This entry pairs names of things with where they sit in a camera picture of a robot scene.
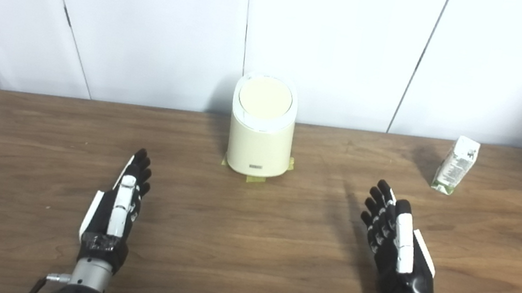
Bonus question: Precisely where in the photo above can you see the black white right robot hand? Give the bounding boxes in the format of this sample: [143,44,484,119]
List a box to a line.
[350,177,449,293]

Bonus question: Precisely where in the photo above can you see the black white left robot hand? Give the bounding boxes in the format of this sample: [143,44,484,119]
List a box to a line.
[73,141,156,277]

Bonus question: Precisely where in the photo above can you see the white green milk carton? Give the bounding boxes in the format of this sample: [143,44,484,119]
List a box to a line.
[430,132,482,199]

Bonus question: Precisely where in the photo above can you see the cream-colored cylindrical bin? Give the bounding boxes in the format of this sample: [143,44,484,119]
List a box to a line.
[223,69,302,181]

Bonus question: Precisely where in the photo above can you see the round cream bin lid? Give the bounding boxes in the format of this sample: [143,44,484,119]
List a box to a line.
[236,74,296,122]

